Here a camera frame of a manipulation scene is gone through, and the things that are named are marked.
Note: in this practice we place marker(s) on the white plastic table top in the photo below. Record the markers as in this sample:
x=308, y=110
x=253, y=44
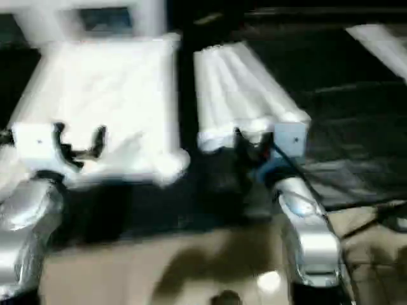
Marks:
x=111, y=89

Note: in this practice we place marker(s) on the white plastic table leg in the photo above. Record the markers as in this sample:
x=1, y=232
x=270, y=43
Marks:
x=264, y=85
x=241, y=92
x=222, y=95
x=206, y=95

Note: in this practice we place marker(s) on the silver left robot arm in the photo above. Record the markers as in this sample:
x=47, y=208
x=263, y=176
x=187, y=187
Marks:
x=28, y=206

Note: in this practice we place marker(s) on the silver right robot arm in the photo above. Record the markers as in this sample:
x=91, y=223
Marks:
x=305, y=222

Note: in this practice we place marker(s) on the black work mat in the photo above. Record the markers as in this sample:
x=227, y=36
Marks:
x=349, y=127

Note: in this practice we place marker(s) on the white glass-door cabinet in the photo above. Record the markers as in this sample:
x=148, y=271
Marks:
x=146, y=19

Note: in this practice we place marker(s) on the small yellow label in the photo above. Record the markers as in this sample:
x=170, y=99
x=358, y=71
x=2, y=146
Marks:
x=203, y=20

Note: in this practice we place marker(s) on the dark blue black cabinet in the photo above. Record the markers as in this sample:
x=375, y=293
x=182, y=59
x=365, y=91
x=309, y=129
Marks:
x=184, y=12

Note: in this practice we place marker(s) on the white board strip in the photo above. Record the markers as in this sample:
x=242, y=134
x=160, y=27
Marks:
x=375, y=41

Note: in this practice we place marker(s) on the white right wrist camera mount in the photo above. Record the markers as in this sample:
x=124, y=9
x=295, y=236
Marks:
x=292, y=139

